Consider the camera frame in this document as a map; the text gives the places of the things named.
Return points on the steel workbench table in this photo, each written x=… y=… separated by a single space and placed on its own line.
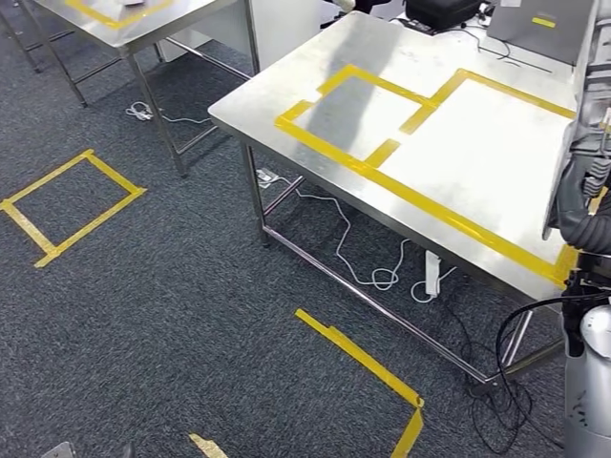
x=286 y=95
x=191 y=16

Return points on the white cabinet panel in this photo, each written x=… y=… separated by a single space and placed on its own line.
x=286 y=25

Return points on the short yellow floor tape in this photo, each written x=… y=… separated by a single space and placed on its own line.
x=208 y=447

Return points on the silver wheel hubcap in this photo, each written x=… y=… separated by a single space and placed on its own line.
x=587 y=95

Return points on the grey laptop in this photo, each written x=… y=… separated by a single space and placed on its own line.
x=535 y=31

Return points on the dark robot foot plate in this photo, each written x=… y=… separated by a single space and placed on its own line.
x=60 y=450

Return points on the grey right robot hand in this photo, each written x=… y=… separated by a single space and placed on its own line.
x=570 y=196

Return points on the floor power socket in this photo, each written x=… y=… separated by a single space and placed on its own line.
x=266 y=177

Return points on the white power strip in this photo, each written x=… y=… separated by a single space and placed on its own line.
x=433 y=272

